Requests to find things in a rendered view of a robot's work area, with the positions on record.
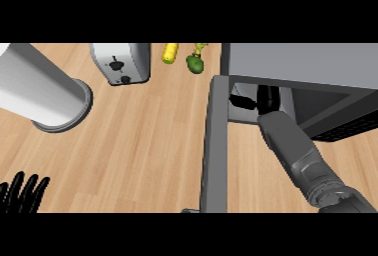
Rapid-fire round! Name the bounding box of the white cylinder with grey base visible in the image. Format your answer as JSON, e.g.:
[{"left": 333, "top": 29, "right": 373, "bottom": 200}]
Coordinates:
[{"left": 0, "top": 42, "right": 95, "bottom": 134}]

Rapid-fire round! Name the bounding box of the grey microwave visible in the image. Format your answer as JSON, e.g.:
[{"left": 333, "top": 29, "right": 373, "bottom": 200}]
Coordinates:
[{"left": 219, "top": 42, "right": 378, "bottom": 143}]

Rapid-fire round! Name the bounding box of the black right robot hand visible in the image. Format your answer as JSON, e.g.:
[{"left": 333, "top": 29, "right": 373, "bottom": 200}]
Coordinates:
[{"left": 228, "top": 84, "right": 284, "bottom": 116}]

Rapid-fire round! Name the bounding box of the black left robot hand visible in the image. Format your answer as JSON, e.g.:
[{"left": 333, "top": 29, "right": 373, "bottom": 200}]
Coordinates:
[{"left": 0, "top": 170, "right": 52, "bottom": 214}]

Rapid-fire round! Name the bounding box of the green vegetable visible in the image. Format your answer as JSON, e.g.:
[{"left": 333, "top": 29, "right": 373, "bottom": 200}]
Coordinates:
[{"left": 185, "top": 42, "right": 210, "bottom": 75}]

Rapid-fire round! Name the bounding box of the silver toaster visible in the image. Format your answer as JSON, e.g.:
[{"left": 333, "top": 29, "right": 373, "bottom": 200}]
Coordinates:
[{"left": 89, "top": 42, "right": 153, "bottom": 87}]

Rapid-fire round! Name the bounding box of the yellow vegetable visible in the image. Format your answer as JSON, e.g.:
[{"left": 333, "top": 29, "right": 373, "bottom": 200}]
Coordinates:
[{"left": 161, "top": 42, "right": 181, "bottom": 65}]

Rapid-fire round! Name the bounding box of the dark grey microwave door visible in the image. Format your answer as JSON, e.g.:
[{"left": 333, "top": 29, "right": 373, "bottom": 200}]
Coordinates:
[{"left": 181, "top": 74, "right": 232, "bottom": 214}]

